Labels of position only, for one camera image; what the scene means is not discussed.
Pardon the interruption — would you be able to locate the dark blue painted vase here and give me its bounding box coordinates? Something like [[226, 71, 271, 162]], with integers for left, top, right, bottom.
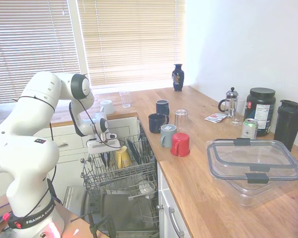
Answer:
[[172, 63, 184, 92]]

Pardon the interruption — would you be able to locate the black shaker bottle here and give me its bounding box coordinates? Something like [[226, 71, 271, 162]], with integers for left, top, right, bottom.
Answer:
[[274, 99, 298, 152]]

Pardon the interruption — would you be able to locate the clear smooth drinking glass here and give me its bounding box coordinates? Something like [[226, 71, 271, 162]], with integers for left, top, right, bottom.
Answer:
[[174, 109, 190, 133]]

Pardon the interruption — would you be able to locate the grey wire lower rack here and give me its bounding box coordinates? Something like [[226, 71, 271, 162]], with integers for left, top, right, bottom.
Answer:
[[128, 183, 160, 227]]

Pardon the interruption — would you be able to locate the large white mug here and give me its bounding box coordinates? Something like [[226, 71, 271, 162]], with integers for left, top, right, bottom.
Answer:
[[99, 100, 114, 115]]

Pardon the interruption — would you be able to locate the clear lid with black clips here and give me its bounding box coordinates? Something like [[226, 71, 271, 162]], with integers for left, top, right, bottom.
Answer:
[[205, 138, 298, 184]]

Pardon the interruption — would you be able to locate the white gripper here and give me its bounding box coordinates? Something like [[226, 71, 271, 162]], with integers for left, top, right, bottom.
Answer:
[[87, 138, 121, 168]]

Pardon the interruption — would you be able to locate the grey mug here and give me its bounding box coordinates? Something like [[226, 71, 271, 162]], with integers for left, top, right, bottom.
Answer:
[[160, 124, 177, 148]]

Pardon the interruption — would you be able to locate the red mug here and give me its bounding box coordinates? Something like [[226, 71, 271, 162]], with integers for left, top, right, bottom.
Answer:
[[170, 132, 191, 157]]

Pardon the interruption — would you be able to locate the clear ribbed glass tumbler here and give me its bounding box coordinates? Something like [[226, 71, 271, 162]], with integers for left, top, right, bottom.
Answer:
[[119, 90, 131, 109]]

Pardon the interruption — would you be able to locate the navy blue ceramic mug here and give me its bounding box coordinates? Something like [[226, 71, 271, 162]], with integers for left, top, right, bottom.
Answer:
[[155, 99, 170, 117]]

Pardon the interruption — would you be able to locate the black camera stand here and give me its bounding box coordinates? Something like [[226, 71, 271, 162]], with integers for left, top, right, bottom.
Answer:
[[78, 212, 117, 238]]

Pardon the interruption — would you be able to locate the glass French press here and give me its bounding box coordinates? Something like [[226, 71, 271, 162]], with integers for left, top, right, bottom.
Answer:
[[218, 87, 240, 117]]

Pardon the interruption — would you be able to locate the grey wire dishwasher rack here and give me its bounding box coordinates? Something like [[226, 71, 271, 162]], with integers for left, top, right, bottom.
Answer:
[[80, 133, 157, 195]]

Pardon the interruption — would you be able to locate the black protein powder tub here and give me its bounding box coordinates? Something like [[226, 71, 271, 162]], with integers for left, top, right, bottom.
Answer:
[[243, 87, 276, 137]]

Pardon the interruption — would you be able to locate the tall clear glass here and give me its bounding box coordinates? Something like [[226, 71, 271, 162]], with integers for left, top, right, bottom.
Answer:
[[229, 99, 246, 126]]

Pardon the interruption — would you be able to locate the white cabinet door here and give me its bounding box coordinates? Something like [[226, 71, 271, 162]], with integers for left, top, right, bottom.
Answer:
[[155, 163, 169, 238]]

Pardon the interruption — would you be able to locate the white drawer front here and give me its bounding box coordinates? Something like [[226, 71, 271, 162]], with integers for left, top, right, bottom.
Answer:
[[161, 173, 192, 238]]

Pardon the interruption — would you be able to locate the yellow mug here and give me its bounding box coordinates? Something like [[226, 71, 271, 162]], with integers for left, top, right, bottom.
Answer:
[[115, 145, 132, 169]]

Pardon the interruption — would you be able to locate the black enamel mug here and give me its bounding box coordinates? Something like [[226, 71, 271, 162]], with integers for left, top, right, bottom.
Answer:
[[148, 113, 169, 134]]

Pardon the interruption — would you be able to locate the black plate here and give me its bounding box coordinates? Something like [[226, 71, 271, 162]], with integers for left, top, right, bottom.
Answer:
[[126, 138, 142, 166]]

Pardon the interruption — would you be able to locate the dishwasher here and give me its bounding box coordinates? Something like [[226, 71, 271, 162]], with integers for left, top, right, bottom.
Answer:
[[62, 116, 162, 238]]

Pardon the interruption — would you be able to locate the white bowl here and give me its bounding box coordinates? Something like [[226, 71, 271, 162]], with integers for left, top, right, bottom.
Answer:
[[138, 180, 156, 199]]

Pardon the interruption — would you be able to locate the silver green drink can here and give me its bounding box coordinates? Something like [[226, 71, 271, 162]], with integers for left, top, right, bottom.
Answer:
[[240, 118, 259, 139]]

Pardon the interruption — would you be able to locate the clear plastic container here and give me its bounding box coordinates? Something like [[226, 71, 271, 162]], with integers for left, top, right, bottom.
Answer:
[[222, 173, 298, 208]]

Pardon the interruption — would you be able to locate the wooden venetian blind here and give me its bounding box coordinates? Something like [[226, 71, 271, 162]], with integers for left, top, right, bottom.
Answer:
[[76, 0, 187, 89], [0, 0, 81, 105]]

